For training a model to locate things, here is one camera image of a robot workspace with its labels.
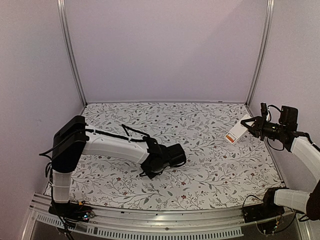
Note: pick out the orange AA battery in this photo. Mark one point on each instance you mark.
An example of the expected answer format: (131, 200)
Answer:
(230, 138)

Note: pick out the floral patterned table mat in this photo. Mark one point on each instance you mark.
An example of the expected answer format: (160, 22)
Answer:
(216, 174)

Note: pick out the right aluminium frame post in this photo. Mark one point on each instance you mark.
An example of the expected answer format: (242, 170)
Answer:
(270, 4)

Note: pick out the front aluminium rail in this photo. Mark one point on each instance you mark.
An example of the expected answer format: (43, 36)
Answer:
(111, 223)

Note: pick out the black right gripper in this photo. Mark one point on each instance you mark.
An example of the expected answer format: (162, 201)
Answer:
(258, 126)

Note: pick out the white remote control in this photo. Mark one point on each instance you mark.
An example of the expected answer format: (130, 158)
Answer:
(237, 131)

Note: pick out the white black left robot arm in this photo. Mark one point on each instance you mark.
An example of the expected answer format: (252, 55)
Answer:
(77, 138)

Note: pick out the aluminium frame post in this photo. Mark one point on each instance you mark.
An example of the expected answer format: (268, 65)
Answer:
(62, 12)
(270, 4)

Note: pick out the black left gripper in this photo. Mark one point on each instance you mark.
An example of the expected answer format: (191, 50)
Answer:
(149, 174)

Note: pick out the left aluminium frame post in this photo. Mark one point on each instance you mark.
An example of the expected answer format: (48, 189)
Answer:
(62, 12)

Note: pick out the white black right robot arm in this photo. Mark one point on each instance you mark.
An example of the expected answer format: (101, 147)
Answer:
(300, 145)

